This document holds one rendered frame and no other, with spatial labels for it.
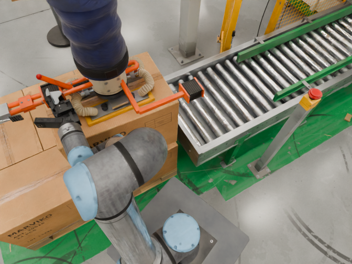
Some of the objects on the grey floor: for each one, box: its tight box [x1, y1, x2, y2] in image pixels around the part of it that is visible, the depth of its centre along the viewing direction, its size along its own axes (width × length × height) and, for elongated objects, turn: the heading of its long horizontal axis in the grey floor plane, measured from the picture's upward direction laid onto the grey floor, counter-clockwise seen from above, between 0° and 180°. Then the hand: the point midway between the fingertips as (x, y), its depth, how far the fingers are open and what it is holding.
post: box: [254, 93, 321, 173], centre depth 184 cm, size 7×7×100 cm
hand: (49, 96), depth 113 cm, fingers closed on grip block, 6 cm apart
